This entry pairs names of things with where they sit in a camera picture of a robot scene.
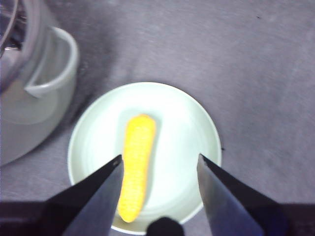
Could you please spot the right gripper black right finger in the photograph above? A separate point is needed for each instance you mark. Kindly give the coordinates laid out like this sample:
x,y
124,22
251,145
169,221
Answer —
x,y
236,206

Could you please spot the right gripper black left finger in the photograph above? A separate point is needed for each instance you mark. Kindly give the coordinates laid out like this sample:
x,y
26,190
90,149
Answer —
x,y
81,211

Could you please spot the yellow corn cob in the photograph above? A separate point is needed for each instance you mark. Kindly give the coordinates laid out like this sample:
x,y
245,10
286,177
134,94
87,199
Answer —
x,y
137,159

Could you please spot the pale green round plate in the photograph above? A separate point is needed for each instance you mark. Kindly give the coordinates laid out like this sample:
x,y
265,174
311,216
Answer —
x,y
182,127

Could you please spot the pale green electric steamer pot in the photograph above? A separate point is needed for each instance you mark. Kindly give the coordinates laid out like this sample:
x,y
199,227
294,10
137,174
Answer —
x,y
29,118

